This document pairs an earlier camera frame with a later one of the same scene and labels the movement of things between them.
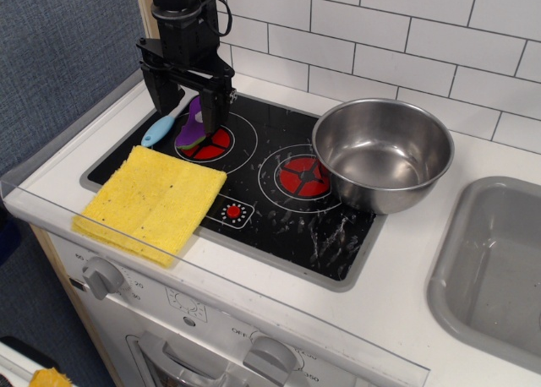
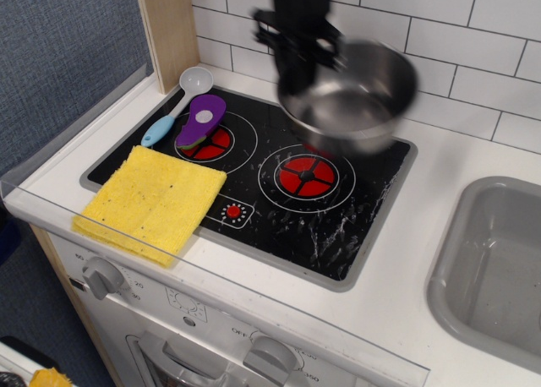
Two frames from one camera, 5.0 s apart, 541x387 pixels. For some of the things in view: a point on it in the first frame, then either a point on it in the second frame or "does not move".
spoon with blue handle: (164, 123) does not move
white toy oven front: (158, 329) does not move
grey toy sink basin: (485, 279) does not move
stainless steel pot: (385, 156) to (355, 106)
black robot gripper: (189, 47) to (300, 19)
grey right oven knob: (272, 357) does not move
